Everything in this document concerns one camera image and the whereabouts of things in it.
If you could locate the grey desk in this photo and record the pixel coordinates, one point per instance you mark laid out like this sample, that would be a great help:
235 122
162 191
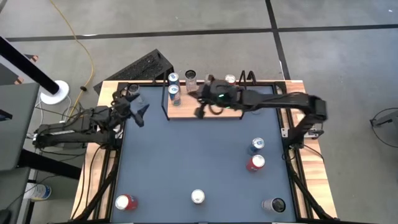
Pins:
15 130

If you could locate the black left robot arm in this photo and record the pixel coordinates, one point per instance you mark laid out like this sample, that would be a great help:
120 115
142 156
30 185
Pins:
62 133

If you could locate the black pole white round base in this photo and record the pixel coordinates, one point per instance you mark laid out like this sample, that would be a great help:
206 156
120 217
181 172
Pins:
31 69

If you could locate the white Celsius can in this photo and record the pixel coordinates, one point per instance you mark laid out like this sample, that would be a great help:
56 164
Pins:
190 77
275 205

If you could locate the white plastic container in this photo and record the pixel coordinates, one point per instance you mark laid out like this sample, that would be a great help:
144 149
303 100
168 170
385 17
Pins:
37 191

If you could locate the red Fanta can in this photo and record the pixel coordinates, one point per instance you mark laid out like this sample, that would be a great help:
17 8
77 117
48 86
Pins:
257 161
230 78

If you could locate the black perforated metal panel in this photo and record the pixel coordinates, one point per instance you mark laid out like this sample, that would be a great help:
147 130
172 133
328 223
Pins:
140 67

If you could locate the clear glass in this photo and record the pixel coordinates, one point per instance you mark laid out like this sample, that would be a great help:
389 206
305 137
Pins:
134 89

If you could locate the blue silver Red Bull can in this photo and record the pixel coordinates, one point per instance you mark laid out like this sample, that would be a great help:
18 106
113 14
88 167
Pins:
174 93
173 77
257 143

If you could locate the black desk foot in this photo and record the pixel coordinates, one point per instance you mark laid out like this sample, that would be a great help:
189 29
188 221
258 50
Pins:
46 163

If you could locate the silver arm base bracket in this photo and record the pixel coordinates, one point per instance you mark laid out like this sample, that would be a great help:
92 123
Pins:
314 133

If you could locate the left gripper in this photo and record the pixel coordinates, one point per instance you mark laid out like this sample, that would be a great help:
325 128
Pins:
121 109

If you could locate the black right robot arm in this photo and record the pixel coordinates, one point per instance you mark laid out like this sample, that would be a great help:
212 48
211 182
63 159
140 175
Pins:
280 101

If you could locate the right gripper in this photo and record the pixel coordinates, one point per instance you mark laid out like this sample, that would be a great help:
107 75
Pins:
219 95

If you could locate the red soda can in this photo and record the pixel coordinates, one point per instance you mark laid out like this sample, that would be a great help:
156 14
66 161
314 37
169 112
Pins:
122 202

